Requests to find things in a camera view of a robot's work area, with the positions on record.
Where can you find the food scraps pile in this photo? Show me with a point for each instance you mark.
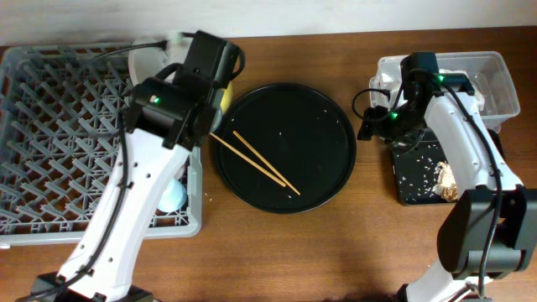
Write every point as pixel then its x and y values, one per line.
pixel 445 184

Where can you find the blue cup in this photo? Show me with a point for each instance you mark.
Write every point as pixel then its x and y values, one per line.
pixel 173 198

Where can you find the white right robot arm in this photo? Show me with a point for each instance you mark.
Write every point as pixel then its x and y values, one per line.
pixel 491 230

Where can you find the grey dishwasher rack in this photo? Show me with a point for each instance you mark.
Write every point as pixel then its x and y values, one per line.
pixel 59 105

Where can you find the black rectangular tray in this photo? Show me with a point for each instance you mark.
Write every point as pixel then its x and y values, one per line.
pixel 414 172

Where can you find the pale green plate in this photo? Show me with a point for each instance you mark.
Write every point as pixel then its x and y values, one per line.
pixel 148 61

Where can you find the yellow bowl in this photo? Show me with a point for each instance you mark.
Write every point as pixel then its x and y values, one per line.
pixel 227 98

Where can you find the round black tray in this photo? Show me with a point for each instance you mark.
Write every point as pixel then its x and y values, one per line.
pixel 302 132

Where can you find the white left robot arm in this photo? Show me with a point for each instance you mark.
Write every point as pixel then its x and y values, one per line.
pixel 170 113

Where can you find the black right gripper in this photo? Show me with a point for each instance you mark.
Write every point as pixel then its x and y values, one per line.
pixel 370 127

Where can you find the wooden chopstick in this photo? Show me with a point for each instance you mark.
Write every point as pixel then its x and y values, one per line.
pixel 248 160
pixel 265 161

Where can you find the clear plastic bin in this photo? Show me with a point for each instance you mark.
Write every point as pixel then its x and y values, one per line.
pixel 486 70

